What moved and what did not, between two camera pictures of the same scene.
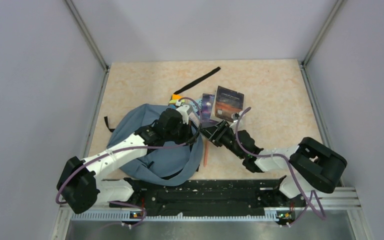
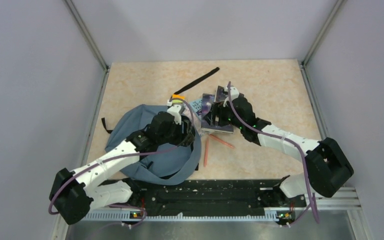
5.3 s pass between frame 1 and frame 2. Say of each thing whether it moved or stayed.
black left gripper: stayed
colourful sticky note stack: stayed
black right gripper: moved
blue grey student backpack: stayed
